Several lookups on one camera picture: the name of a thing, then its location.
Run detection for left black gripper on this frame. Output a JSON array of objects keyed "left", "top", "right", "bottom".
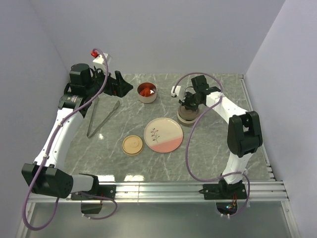
[{"left": 86, "top": 65, "right": 133, "bottom": 98}]

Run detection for dark brown round lid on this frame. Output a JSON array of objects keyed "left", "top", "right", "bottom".
[{"left": 178, "top": 106, "right": 200, "bottom": 121}]

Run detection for round metal tin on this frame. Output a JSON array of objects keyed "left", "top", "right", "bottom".
[
  {"left": 177, "top": 114, "right": 197, "bottom": 126},
  {"left": 137, "top": 82, "right": 157, "bottom": 104}
]

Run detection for orange carrot piece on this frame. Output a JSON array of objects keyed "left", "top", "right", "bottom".
[{"left": 139, "top": 89, "right": 146, "bottom": 97}]

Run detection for red sausage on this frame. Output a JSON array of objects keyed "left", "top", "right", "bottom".
[{"left": 145, "top": 87, "right": 155, "bottom": 97}]

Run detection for metal tongs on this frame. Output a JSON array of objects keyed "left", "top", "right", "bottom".
[{"left": 86, "top": 96, "right": 121, "bottom": 138}]

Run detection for tan round lid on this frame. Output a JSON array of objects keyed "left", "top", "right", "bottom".
[{"left": 122, "top": 135, "right": 144, "bottom": 156}]

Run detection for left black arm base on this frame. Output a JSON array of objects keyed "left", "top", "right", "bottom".
[{"left": 70, "top": 185, "right": 118, "bottom": 220}]

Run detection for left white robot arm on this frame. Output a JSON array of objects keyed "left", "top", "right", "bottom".
[{"left": 22, "top": 63, "right": 133, "bottom": 199}]

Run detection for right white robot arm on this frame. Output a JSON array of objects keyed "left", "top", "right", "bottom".
[{"left": 171, "top": 72, "right": 263, "bottom": 199}]

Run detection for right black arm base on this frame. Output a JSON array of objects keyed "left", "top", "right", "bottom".
[{"left": 199, "top": 179, "right": 248, "bottom": 217}]

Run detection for pink white round plate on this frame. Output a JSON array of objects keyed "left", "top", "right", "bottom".
[{"left": 144, "top": 118, "right": 183, "bottom": 153}]

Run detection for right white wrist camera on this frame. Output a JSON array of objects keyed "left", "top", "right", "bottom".
[{"left": 171, "top": 86, "right": 182, "bottom": 98}]

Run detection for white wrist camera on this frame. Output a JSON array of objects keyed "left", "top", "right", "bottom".
[
  {"left": 93, "top": 53, "right": 112, "bottom": 73},
  {"left": 171, "top": 86, "right": 182, "bottom": 98}
]

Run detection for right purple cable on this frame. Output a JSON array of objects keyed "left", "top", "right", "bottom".
[{"left": 172, "top": 71, "right": 250, "bottom": 218}]

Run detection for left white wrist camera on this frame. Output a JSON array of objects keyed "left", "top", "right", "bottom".
[{"left": 93, "top": 53, "right": 112, "bottom": 73}]

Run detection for aluminium rail frame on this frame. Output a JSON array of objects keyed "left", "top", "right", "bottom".
[{"left": 17, "top": 181, "right": 300, "bottom": 238}]

